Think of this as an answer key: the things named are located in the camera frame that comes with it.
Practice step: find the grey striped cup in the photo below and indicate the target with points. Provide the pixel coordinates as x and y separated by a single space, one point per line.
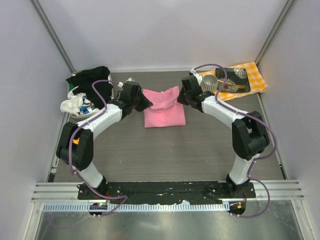
209 83

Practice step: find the white slotted cable duct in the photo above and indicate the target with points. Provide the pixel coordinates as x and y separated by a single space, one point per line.
126 208

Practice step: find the orange plastic bowl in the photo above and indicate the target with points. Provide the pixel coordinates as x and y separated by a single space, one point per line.
76 141

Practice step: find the black t shirt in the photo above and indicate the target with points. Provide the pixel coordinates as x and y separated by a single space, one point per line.
82 83

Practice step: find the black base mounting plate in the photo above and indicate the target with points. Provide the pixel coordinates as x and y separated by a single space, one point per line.
175 192

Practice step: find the white printed t shirt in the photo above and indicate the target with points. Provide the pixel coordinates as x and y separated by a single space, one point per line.
78 105

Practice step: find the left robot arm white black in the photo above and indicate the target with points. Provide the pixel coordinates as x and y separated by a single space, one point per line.
80 157

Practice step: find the gold spoon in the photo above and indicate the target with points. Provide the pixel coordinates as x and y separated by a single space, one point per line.
233 84

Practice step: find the grey laundry basket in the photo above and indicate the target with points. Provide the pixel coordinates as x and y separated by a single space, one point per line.
110 77

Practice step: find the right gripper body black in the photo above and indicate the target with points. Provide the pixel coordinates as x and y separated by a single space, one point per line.
183 97

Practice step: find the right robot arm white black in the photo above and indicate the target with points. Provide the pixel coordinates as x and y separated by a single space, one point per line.
248 131

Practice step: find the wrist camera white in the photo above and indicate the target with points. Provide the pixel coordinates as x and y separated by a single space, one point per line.
130 82
197 75

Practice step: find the black floral rectangular plate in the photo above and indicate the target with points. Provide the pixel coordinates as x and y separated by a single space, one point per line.
238 76

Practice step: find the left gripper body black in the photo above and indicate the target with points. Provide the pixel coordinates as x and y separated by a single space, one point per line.
139 103

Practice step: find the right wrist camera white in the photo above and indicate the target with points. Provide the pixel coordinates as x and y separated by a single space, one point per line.
197 75

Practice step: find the pink t shirt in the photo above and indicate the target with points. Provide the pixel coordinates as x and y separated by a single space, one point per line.
165 111

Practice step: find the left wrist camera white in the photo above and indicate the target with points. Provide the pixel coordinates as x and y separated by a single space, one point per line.
130 82

